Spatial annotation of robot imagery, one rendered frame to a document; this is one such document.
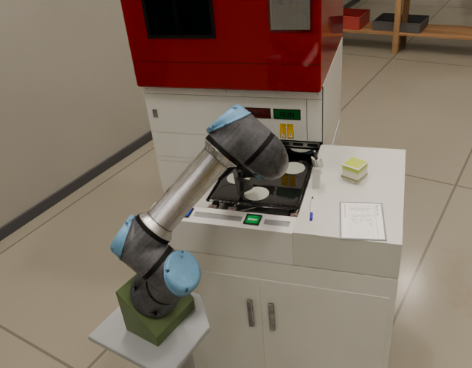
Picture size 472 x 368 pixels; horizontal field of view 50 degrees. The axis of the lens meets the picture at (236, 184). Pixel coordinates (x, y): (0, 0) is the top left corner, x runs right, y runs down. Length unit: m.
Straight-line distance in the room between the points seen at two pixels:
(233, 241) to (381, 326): 0.61
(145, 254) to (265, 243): 0.52
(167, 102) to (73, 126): 1.72
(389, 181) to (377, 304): 0.46
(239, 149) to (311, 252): 0.55
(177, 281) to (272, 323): 0.71
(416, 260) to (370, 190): 1.26
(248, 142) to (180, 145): 1.12
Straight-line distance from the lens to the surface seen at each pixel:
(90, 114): 4.05
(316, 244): 1.71
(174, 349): 1.58
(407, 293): 2.91
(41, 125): 3.78
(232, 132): 1.32
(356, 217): 1.76
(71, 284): 3.19
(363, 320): 1.91
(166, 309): 1.53
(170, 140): 2.42
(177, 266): 1.38
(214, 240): 1.81
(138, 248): 1.38
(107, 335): 1.67
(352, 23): 6.42
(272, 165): 1.34
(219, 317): 2.08
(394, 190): 1.92
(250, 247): 1.78
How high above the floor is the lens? 2.01
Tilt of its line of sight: 32 degrees down
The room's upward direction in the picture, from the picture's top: 6 degrees counter-clockwise
